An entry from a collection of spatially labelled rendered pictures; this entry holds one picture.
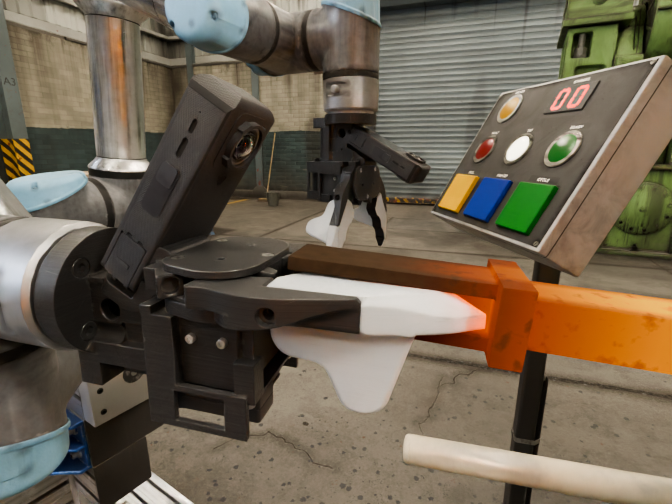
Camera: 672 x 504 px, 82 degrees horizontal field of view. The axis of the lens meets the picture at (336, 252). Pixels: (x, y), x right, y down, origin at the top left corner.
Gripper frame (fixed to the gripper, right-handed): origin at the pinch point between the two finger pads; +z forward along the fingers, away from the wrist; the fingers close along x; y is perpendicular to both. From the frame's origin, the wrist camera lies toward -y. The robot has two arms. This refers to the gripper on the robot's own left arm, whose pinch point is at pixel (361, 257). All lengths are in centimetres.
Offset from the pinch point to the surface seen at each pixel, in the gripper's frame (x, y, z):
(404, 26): -699, 316, -237
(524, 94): -34.0, -14.1, -25.1
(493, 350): 33.2, -25.1, -7.8
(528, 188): -15.0, -19.2, -9.9
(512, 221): -12.4, -18.0, -5.3
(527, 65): -755, 105, -157
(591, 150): -13.5, -26.2, -15.3
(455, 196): -26.7, -5.2, -6.7
